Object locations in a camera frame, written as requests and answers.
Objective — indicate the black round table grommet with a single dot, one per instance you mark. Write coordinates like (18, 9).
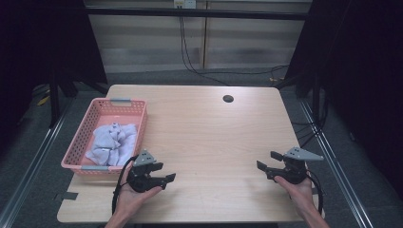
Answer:
(228, 98)

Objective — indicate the person's left hand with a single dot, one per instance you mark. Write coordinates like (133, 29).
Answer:
(130, 199)

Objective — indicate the pink plastic basket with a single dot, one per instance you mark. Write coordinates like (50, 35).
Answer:
(104, 117)

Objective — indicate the black metal stand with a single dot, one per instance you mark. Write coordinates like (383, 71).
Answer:
(316, 98)
(54, 101)

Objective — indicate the metal floor rail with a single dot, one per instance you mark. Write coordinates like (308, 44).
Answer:
(335, 171)
(31, 167)

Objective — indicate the white printed towel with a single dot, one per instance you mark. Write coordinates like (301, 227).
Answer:
(111, 144)

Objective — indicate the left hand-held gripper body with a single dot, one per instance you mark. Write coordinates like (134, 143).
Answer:
(139, 181)

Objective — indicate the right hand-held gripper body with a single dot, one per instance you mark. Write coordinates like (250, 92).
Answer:
(294, 172)

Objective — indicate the black horizontal frame bar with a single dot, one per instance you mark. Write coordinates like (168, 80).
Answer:
(196, 13)

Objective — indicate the black curtain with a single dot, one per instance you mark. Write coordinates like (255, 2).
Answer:
(38, 47)
(364, 79)

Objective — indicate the yellow floor object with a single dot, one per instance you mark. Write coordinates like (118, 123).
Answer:
(43, 101)

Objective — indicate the person's right hand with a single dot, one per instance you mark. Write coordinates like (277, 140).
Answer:
(299, 193)

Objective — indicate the white wall power outlet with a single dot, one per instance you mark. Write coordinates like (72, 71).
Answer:
(185, 3)

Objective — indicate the black tape strip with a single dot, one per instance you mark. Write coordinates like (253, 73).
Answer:
(68, 196)

